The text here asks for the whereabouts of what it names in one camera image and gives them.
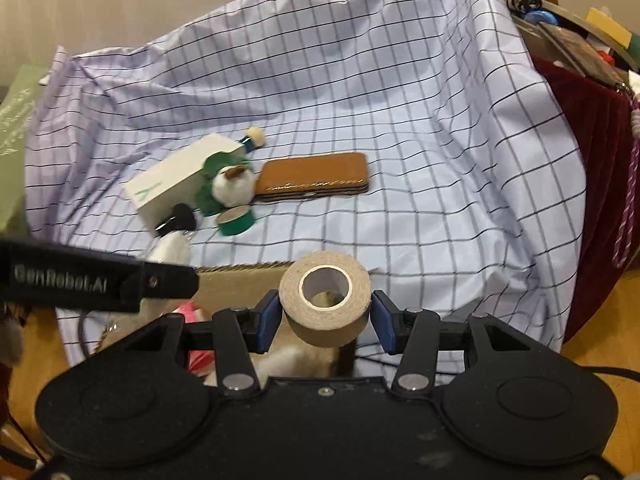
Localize grey fur pompom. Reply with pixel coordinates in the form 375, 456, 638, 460
0, 317, 26, 366

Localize small black object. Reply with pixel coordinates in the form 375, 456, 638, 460
155, 203, 197, 236

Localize green and white plush toy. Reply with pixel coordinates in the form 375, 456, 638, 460
196, 152, 256, 216

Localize yellow box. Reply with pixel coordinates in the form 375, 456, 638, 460
585, 7, 633, 51

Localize pink and white cord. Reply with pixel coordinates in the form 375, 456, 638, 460
612, 95, 640, 268

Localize brown printed book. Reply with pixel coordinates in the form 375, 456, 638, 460
540, 20, 626, 86

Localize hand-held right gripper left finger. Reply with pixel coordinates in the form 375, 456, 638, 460
102, 289, 285, 397

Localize tan storage box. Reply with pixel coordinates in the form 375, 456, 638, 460
100, 260, 361, 386

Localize brown leather case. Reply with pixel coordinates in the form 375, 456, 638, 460
252, 152, 371, 204

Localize tan tape roll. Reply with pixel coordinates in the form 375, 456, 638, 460
278, 252, 373, 348

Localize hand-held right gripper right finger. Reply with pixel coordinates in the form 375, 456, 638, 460
370, 289, 557, 397

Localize dark red velvet cloth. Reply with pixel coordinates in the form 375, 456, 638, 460
530, 55, 640, 346

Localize checked light blue sheet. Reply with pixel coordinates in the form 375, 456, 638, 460
25, 0, 588, 356

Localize green tape roll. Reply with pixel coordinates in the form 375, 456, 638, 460
216, 205, 257, 237

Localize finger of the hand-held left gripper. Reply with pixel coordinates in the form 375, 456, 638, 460
120, 259, 200, 315

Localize white cardboard box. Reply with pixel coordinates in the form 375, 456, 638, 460
124, 147, 246, 228

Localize green printed bag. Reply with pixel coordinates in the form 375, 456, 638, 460
0, 64, 56, 233

